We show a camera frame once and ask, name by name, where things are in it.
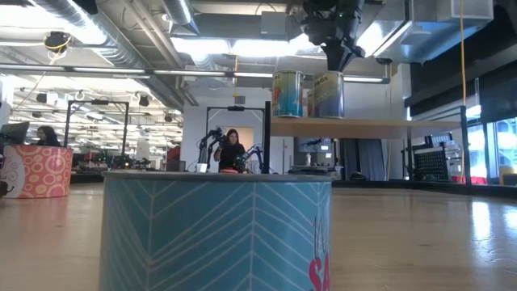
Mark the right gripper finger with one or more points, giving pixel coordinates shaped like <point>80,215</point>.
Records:
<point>333,58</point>
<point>346,58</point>

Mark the tall yellow purple can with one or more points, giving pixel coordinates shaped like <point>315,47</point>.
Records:
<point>329,97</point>

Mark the tall blue tomato-print can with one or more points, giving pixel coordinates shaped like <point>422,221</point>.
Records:
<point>287,95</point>

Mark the short teal herringbone can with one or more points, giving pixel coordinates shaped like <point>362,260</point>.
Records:
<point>202,234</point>

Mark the short orange circle-print can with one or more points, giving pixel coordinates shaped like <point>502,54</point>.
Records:
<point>40,174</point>

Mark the wooden shelf board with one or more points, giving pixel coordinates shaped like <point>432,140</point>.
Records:
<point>363,129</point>

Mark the white bottle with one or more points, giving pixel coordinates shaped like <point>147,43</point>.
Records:
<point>308,158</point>

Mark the grey curtain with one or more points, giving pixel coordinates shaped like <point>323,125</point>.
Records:
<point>371,159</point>

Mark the silver ceiling hood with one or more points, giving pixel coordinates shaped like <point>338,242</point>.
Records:
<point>452,36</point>

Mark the black pegboard cart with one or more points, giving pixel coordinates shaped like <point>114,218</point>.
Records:
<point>431,163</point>

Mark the person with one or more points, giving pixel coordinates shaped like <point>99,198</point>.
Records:
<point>47,137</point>
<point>231,153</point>

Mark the long tube light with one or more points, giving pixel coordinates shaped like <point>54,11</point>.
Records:
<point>121,70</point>

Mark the dark computer monitor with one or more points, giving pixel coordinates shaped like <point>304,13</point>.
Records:
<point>15,132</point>

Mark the dome security camera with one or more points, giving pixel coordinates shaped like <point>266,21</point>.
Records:
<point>383,61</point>

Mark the grey duct box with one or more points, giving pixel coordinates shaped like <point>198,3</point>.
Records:
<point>278,24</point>

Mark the dark wall screen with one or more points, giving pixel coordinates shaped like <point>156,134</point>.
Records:
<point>323,147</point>

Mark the black shelf support frame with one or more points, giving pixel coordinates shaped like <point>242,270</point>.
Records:
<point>267,141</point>

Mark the black gantry frame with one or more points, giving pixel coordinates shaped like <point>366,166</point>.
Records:
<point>236,108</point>
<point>97,102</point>

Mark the black aluminium table frame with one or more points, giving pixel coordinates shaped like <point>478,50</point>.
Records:
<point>404,184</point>

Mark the wooden shelf with black frame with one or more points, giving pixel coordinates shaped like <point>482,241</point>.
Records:
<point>464,153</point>

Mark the silver ventilation duct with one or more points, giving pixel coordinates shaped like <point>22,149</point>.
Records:
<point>117,52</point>

